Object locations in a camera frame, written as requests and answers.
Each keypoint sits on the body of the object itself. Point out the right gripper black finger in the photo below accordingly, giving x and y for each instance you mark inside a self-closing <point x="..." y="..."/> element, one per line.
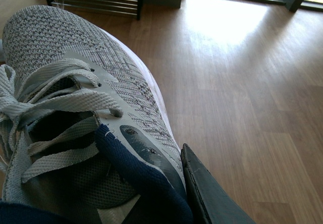
<point x="208" y="200"/>

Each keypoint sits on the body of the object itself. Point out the grey knit sneaker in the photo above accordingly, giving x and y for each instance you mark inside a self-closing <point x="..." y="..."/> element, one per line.
<point x="82" y="136"/>

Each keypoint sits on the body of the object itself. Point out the black metal shoe rack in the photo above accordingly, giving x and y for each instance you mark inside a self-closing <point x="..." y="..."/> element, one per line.
<point x="101" y="2"/>

